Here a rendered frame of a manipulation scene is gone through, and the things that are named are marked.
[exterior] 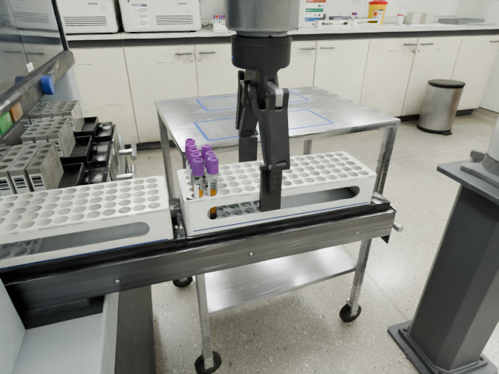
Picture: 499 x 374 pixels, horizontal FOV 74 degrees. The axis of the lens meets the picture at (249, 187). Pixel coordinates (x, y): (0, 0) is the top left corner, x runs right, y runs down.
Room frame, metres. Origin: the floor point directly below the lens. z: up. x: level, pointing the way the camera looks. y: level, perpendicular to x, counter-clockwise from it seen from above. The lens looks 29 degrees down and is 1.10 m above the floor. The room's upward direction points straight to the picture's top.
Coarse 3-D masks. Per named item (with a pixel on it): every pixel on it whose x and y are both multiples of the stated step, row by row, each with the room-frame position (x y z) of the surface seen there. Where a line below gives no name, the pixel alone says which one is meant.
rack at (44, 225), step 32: (32, 192) 0.40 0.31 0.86; (64, 192) 0.40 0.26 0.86; (96, 192) 0.41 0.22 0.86; (128, 192) 0.40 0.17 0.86; (160, 192) 0.40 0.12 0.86; (0, 224) 0.33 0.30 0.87; (32, 224) 0.33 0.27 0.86; (64, 224) 0.33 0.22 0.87; (96, 224) 0.34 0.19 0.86; (128, 224) 0.41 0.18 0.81; (160, 224) 0.36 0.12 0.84; (0, 256) 0.33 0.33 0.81; (32, 256) 0.31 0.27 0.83; (64, 256) 0.32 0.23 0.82
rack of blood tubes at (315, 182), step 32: (320, 160) 0.51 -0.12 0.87; (352, 160) 0.51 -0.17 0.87; (192, 192) 0.39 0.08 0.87; (224, 192) 0.40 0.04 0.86; (256, 192) 0.40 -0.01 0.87; (288, 192) 0.41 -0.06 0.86; (320, 192) 0.50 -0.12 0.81; (352, 192) 0.50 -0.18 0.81; (192, 224) 0.37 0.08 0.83; (224, 224) 0.38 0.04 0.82
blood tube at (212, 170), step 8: (208, 160) 0.38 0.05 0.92; (216, 160) 0.38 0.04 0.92; (208, 168) 0.38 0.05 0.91; (216, 168) 0.38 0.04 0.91; (208, 176) 0.39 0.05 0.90; (216, 176) 0.38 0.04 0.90; (208, 184) 0.39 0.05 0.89; (216, 184) 0.39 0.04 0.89; (208, 192) 0.39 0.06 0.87; (216, 192) 0.39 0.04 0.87; (216, 208) 0.39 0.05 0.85; (208, 216) 0.39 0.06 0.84; (216, 216) 0.39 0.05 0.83
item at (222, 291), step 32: (224, 96) 1.12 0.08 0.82; (320, 96) 1.12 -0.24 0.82; (160, 128) 1.05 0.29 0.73; (192, 128) 0.80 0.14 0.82; (224, 128) 0.80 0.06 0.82; (256, 128) 0.80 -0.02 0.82; (320, 128) 0.80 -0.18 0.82; (352, 128) 0.82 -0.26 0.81; (384, 128) 0.94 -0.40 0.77; (384, 160) 0.87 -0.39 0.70; (288, 256) 0.94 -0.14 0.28; (320, 256) 0.94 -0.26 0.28; (224, 288) 0.79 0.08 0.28; (256, 288) 0.79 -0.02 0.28; (288, 288) 0.79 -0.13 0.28; (352, 288) 0.89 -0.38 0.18; (352, 320) 0.88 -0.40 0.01
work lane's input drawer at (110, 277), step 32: (256, 224) 0.39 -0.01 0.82; (288, 224) 0.40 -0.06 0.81; (320, 224) 0.41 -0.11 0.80; (352, 224) 0.42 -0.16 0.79; (384, 224) 0.44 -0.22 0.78; (96, 256) 0.33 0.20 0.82; (128, 256) 0.34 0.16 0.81; (160, 256) 0.34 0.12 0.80; (192, 256) 0.35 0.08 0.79; (224, 256) 0.36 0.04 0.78; (256, 256) 0.38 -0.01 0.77; (32, 288) 0.29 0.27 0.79; (64, 288) 0.30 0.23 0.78; (96, 288) 0.31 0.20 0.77; (128, 288) 0.33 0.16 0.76
